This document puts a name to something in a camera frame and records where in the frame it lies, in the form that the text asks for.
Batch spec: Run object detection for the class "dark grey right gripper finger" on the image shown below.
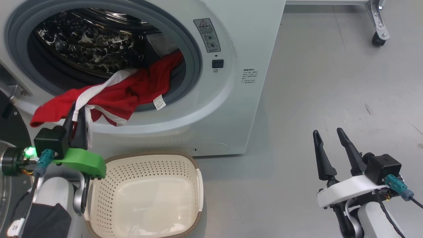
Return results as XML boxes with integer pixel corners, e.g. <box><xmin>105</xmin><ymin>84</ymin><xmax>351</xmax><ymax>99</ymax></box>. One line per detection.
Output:
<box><xmin>313</xmin><ymin>130</ymin><xmax>338</xmax><ymax>181</ymax></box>
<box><xmin>336</xmin><ymin>127</ymin><xmax>366</xmax><ymax>177</ymax></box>

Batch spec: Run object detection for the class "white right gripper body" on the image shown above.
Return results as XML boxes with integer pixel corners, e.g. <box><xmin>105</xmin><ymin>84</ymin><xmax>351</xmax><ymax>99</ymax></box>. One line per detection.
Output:
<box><xmin>317</xmin><ymin>175</ymin><xmax>405</xmax><ymax>209</ymax></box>

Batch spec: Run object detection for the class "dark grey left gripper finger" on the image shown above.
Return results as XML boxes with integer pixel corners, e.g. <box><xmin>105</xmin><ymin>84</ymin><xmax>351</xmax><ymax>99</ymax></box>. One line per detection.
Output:
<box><xmin>62</xmin><ymin>102</ymin><xmax>77</xmax><ymax>133</ymax></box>
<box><xmin>71</xmin><ymin>106</ymin><xmax>89</xmax><ymax>150</ymax></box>

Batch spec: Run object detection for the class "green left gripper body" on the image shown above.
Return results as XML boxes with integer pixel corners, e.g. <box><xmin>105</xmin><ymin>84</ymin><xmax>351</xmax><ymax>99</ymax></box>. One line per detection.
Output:
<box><xmin>1</xmin><ymin>147</ymin><xmax>107</xmax><ymax>179</ymax></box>

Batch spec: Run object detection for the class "black round glass washer door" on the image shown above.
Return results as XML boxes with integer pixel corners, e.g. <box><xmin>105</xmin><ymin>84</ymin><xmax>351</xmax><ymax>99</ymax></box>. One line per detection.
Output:
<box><xmin>0</xmin><ymin>89</ymin><xmax>33</xmax><ymax>238</ymax></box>

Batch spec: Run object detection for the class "red basketball jersey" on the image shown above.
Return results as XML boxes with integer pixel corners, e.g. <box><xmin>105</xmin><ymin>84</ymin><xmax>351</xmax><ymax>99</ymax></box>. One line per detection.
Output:
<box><xmin>30</xmin><ymin>50</ymin><xmax>184</xmax><ymax>149</ymax></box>

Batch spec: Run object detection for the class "cream perforated laundry basket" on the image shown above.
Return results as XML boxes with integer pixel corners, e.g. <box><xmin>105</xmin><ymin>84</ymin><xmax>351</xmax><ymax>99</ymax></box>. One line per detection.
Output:
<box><xmin>84</xmin><ymin>151</ymin><xmax>204</xmax><ymax>238</ymax></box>

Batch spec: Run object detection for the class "white front-load washing machine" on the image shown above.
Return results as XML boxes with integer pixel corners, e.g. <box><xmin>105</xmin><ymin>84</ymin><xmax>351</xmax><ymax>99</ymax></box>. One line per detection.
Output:
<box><xmin>0</xmin><ymin>0</ymin><xmax>287</xmax><ymax>157</ymax></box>

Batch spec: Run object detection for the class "grey metal leg with caster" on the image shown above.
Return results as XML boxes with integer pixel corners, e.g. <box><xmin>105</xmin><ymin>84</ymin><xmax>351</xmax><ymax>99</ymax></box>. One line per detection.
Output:
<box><xmin>365</xmin><ymin>0</ymin><xmax>390</xmax><ymax>47</ymax></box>

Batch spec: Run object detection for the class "grey warning sticker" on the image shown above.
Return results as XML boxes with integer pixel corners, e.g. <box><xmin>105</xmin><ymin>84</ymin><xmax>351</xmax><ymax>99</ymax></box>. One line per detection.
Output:
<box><xmin>193</xmin><ymin>18</ymin><xmax>221</xmax><ymax>53</ymax></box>

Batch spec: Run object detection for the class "left cable with teal plug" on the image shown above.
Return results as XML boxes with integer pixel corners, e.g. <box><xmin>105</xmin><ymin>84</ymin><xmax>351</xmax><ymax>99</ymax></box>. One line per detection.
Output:
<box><xmin>20</xmin><ymin>149</ymin><xmax>55</xmax><ymax>238</ymax></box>

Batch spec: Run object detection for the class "cable with teal plug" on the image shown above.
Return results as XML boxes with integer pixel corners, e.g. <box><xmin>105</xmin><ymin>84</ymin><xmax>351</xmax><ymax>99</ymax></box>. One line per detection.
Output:
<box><xmin>20</xmin><ymin>149</ymin><xmax>55</xmax><ymax>238</ymax></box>
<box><xmin>373</xmin><ymin>175</ymin><xmax>423</xmax><ymax>238</ymax></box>

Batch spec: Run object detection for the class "right cable with teal plug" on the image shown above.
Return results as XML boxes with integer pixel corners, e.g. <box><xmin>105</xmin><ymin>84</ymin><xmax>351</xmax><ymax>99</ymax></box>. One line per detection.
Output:
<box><xmin>373</xmin><ymin>175</ymin><xmax>423</xmax><ymax>238</ymax></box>

